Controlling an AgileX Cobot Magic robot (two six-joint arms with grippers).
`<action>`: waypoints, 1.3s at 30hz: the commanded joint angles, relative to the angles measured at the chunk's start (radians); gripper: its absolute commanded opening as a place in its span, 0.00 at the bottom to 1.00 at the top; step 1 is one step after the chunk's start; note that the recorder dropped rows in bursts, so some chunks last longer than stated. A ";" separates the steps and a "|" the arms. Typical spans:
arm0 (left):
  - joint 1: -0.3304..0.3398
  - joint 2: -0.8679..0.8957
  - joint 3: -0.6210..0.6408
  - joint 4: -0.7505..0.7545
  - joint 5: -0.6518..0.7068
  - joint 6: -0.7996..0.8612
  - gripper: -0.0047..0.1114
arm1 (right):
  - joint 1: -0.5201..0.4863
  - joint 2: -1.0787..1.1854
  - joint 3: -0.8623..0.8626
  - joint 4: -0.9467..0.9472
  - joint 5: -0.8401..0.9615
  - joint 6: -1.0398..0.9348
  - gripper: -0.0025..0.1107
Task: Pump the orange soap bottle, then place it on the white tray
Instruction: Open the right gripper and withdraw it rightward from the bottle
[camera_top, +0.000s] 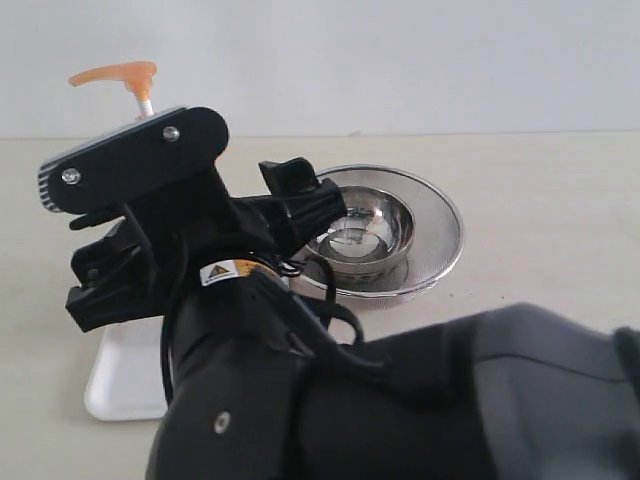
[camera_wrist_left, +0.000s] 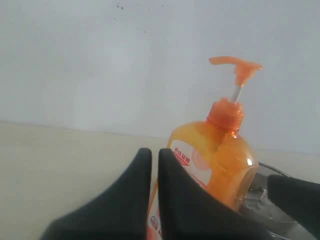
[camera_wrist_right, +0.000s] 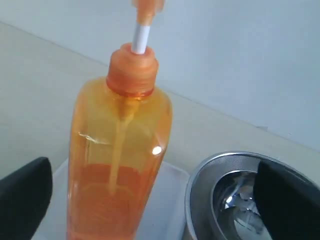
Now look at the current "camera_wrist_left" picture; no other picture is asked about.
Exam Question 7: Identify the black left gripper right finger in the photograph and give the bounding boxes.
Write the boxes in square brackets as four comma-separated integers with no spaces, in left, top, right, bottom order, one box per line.
[158,148,271,240]

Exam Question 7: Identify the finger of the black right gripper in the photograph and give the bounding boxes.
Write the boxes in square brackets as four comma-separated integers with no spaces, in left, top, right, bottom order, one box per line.
[267,175,320,235]

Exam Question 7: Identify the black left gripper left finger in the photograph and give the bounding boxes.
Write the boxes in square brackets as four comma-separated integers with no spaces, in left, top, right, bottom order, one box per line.
[40,148,152,240]

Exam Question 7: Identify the orange pump soap bottle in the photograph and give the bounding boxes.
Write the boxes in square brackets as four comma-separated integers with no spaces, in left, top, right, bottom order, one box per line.
[146,56,263,240]

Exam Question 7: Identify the steel mesh colander basin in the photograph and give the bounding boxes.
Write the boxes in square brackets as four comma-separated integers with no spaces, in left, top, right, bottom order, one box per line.
[239,162,315,240]

